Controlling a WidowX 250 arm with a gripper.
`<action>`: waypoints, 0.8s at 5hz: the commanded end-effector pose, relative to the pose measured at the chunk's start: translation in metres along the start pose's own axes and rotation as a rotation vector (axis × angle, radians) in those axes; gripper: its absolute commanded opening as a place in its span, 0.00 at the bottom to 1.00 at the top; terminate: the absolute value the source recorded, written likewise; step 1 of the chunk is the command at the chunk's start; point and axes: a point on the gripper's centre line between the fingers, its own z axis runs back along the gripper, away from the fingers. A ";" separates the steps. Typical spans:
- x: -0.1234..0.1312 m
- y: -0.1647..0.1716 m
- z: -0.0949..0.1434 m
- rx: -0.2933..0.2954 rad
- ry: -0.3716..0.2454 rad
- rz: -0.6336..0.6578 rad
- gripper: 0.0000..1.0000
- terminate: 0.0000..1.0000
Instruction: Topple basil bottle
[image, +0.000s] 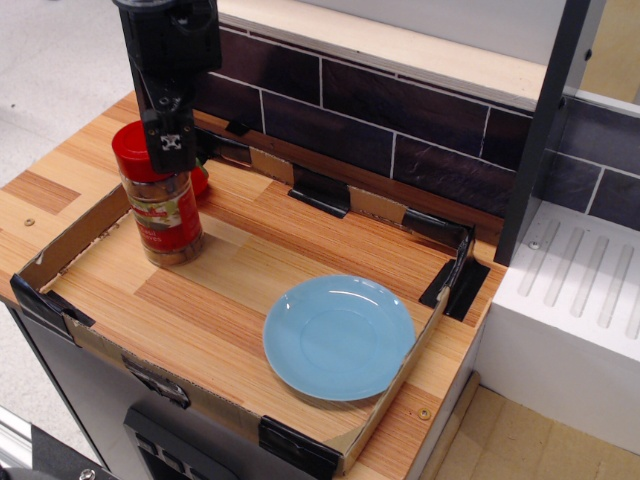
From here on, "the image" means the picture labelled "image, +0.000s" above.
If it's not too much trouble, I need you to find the dark grey shelf post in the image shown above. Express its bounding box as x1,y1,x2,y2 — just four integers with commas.
494,1,590,266

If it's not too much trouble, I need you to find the red toy tomato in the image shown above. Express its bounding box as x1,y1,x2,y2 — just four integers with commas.
190,159,209,196

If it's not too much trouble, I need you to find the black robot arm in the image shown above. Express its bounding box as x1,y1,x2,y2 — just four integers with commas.
115,0,222,174

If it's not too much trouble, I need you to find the brown cardboard fence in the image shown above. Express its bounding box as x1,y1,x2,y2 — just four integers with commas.
1,117,505,479

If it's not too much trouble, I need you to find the light blue ceramic plate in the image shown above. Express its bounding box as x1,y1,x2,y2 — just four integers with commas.
263,275,416,401

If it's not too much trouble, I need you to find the red-capped basil spice bottle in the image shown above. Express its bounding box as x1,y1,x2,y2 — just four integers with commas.
112,121,203,267

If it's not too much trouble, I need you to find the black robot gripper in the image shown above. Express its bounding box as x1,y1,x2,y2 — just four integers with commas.
117,2,222,174

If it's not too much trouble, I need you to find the black control panel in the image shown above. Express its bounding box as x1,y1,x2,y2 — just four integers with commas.
123,405,241,480

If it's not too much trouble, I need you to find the white ribbed drainer board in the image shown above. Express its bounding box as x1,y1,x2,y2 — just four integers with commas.
475,202,639,452

